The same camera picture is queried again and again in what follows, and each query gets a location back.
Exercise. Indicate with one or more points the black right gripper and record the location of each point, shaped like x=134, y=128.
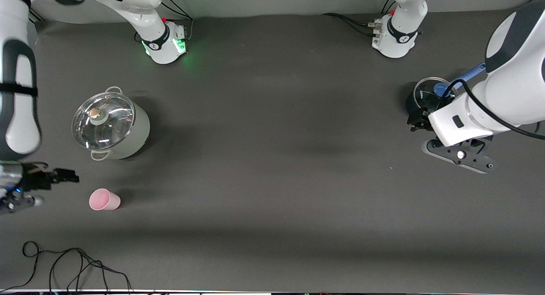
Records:
x=35, y=179

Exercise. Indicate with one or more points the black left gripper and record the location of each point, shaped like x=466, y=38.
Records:
x=419, y=117

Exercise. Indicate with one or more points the pink plastic cup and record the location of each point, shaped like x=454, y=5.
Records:
x=104, y=200

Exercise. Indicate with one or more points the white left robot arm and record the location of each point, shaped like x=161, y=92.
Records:
x=519, y=90

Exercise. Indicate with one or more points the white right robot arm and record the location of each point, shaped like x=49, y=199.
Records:
x=25, y=129

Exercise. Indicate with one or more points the glass lid blue knob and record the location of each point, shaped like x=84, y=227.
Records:
x=428, y=93

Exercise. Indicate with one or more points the dark blue saucepan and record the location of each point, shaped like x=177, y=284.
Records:
x=468, y=75

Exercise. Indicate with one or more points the glass pot lid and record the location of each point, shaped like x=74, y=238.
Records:
x=110, y=129

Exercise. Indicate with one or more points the white cooking pot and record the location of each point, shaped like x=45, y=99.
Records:
x=138, y=137

